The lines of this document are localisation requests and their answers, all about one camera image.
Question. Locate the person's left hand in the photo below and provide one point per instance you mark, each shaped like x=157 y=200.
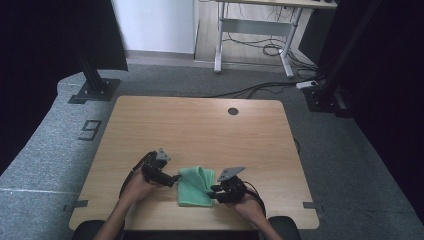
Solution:
x=138 y=186

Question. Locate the white metal frame desk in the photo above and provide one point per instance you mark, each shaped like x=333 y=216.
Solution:
x=253 y=26

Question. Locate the black metal stand with base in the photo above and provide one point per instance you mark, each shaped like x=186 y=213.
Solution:
x=328 y=90
x=95 y=83

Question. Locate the green cloth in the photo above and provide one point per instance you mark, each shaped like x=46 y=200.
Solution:
x=195 y=190

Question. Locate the round black table grommet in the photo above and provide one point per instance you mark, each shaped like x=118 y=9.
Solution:
x=233 y=111

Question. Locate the person's right leg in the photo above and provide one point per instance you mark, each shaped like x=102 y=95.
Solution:
x=288 y=228

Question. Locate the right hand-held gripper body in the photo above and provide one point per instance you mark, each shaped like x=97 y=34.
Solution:
x=233 y=190

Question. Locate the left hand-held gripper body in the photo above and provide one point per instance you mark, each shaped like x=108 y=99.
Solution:
x=154 y=168

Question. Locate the black curtain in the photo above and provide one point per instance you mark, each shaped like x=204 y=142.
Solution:
x=36 y=66
x=390 y=83

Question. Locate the white power strip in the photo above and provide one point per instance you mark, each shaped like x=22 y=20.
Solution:
x=307 y=84

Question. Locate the person's left leg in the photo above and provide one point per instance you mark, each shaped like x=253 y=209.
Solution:
x=85 y=230

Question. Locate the person's leg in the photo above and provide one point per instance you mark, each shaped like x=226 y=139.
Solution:
x=288 y=228
x=85 y=230

